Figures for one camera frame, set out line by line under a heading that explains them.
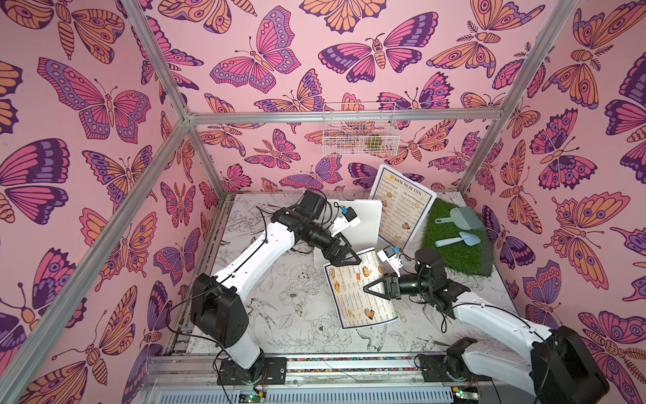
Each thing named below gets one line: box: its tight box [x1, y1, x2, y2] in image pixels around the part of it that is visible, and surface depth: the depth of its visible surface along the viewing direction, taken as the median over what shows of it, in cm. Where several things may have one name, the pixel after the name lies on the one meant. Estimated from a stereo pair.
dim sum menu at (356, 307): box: [323, 247, 398, 330], surface depth 74 cm
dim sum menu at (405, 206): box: [369, 163, 438, 252], surface depth 92 cm
